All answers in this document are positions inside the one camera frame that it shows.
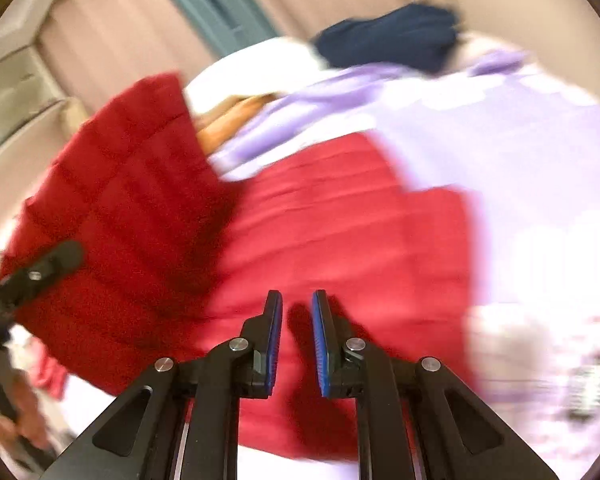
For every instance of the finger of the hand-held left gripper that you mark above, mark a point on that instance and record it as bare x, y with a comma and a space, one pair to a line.
45, 265

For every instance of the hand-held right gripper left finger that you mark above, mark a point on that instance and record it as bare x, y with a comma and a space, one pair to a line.
275, 335

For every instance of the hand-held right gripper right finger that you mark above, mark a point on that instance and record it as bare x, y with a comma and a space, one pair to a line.
322, 345

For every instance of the red quilted down jacket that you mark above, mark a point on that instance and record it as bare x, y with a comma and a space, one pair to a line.
305, 210

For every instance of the person's left hand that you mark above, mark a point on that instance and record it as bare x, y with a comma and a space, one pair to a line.
32, 415

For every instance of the orange garment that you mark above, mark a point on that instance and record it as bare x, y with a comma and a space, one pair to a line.
225, 125

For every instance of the white fleece garment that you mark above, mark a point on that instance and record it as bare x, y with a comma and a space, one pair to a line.
260, 65

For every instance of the purple floral blanket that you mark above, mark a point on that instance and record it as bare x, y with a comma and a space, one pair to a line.
530, 160

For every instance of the teal curtain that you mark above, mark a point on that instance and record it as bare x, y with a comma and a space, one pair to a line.
210, 5

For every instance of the navy blue garment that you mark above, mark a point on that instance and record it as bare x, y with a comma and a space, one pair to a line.
395, 35

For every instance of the white wall shelf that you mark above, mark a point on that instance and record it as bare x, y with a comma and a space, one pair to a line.
15, 85

